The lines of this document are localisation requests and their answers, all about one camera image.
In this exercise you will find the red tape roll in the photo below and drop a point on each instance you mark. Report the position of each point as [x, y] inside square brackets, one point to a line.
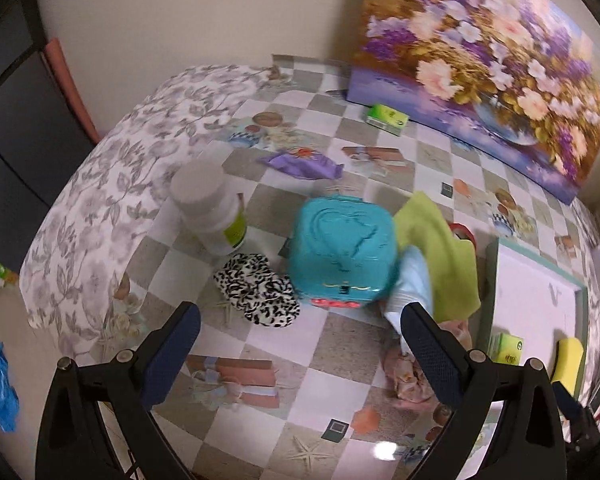
[462, 232]

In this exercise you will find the green tissue pack in tray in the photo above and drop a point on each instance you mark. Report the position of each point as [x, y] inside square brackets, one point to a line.
[505, 348]

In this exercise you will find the purple cloth pouch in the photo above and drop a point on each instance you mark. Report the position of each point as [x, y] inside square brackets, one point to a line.
[304, 164]

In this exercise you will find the leopard print scrunchie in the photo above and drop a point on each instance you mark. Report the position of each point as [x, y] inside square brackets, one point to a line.
[251, 286]

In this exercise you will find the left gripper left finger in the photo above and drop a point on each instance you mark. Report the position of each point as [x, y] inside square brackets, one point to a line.
[164, 351]

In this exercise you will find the pink floral fabric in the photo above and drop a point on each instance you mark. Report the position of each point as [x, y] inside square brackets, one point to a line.
[412, 391]

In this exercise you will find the light blue face mask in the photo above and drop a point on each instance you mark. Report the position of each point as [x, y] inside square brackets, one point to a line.
[412, 285]

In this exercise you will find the white tray teal rim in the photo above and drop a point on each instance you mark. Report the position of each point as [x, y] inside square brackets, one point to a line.
[533, 299]

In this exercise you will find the floral canvas painting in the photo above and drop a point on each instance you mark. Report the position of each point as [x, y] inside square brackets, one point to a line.
[517, 79]

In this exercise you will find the lime green cloth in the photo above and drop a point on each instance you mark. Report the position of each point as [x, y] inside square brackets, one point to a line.
[451, 262]

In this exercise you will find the white pill bottle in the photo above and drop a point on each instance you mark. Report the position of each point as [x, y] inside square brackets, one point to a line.
[209, 208]

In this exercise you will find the green tissue pack by painting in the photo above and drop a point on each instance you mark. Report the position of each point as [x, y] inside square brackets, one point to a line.
[387, 119]

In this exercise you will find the checkered printed table mat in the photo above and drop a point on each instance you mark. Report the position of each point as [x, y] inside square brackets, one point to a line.
[334, 397]

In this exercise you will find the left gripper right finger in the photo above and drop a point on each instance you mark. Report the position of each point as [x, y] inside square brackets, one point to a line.
[439, 354]

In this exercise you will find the yellow sponge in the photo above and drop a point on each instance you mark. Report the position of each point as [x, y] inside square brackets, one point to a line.
[569, 355]

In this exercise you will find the teal felt pouch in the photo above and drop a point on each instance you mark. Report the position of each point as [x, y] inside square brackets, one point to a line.
[343, 252]

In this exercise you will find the grey floral tablecloth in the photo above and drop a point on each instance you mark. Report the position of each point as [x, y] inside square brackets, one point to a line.
[77, 258]

